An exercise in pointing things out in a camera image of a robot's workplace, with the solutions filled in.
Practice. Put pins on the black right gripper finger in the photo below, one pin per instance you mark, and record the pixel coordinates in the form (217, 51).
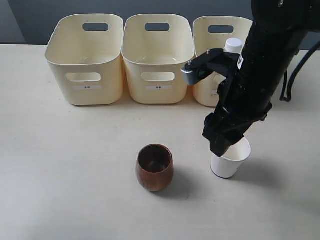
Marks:
(219, 145)

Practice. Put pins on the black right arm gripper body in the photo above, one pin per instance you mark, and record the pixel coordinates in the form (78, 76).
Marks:
(243, 100)

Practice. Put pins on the white paper cup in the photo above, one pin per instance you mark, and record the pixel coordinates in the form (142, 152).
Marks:
(227, 165)

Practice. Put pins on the clear plastic bottle white cap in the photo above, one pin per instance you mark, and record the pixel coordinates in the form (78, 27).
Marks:
(233, 45)

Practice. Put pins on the brown wooden cup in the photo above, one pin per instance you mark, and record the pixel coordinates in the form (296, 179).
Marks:
(154, 167)

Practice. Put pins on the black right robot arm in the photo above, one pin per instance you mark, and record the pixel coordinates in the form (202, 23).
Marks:
(277, 31)

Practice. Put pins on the right cream plastic bin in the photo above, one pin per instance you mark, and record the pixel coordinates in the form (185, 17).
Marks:
(211, 32)

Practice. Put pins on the cream plastic bin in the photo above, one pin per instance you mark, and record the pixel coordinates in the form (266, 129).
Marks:
(155, 48)
(211, 32)
(85, 50)

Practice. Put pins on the middle cream plastic bin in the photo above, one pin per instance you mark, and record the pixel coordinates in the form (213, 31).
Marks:
(155, 48)

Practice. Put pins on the white label on left bin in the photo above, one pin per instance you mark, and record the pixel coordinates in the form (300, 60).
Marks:
(87, 87)

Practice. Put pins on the left cream plastic bin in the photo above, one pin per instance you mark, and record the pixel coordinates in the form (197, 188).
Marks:
(85, 50)

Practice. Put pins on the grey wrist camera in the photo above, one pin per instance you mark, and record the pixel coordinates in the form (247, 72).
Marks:
(197, 67)

